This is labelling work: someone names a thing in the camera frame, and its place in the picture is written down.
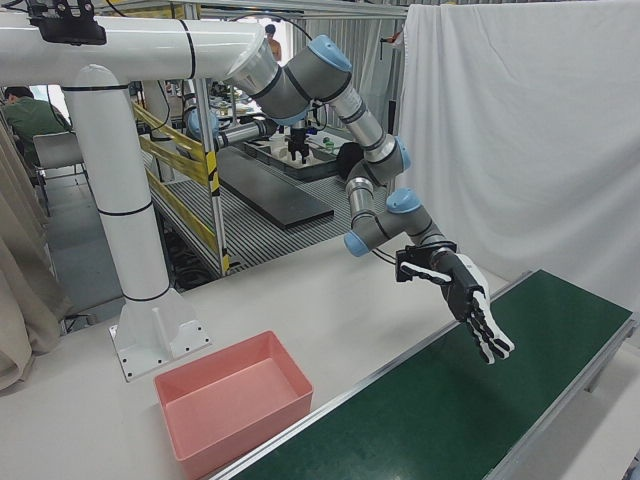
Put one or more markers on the robot hand black white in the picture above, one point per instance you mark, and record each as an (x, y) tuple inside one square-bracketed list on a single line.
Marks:
[(462, 290)]

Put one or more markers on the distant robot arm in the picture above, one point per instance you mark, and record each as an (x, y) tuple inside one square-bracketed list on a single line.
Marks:
[(235, 134)]

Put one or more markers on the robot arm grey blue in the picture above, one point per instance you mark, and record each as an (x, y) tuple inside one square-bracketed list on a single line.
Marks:
[(310, 85)]

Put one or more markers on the pink plastic basket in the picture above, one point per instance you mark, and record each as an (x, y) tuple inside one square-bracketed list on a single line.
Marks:
[(280, 395)]

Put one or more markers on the green belt conveyor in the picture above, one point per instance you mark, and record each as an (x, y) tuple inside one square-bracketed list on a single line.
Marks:
[(450, 400)]

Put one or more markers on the black round bag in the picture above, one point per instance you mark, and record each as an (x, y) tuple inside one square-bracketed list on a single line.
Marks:
[(350, 155)]

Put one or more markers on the white curtain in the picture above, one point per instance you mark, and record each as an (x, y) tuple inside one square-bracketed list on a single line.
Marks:
[(525, 125)]

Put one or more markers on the grey tray table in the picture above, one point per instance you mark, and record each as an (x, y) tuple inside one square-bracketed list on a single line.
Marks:
[(312, 167)]

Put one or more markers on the black floor mat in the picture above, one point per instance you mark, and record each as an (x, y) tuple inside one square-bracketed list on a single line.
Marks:
[(280, 195)]

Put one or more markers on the distant black robot gripper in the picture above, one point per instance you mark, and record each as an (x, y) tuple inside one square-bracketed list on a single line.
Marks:
[(298, 145)]

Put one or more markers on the distant standing person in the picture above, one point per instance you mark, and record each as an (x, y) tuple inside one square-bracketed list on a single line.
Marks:
[(274, 47)]

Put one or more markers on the yellow safety railing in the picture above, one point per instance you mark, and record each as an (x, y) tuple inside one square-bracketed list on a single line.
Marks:
[(175, 145)]

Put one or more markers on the beige curtain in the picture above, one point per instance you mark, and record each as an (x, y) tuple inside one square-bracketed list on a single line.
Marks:
[(20, 275)]

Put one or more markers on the seated person green shirt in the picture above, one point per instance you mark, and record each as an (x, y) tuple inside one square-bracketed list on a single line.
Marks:
[(35, 117)]

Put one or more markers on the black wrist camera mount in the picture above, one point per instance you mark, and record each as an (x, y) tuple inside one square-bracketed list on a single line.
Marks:
[(415, 254)]

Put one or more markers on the aluminium frame post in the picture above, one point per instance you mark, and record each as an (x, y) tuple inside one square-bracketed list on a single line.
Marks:
[(216, 200)]

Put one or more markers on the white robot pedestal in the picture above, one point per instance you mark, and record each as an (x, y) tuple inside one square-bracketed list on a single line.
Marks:
[(115, 175)]

